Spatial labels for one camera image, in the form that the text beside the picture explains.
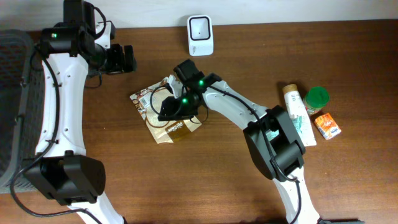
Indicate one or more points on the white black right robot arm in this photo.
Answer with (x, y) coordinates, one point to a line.
(275, 146)

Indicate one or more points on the white bamboo print tube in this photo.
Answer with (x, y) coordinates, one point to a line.
(296, 107)

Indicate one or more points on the beige brown snack pouch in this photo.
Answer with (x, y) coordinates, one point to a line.
(162, 131)

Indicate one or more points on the grey mesh basket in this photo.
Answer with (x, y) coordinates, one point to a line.
(22, 103)

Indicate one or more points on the teal snack packet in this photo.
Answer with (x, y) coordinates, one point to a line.
(301, 127)

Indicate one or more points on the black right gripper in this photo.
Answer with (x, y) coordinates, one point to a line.
(174, 106)

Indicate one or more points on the green lid jar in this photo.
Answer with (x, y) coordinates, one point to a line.
(316, 98)

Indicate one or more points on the white barcode scanner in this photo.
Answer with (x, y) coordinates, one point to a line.
(200, 35)

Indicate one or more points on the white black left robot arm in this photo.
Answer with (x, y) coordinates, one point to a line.
(74, 49)

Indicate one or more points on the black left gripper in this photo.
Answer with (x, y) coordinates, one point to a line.
(118, 65)

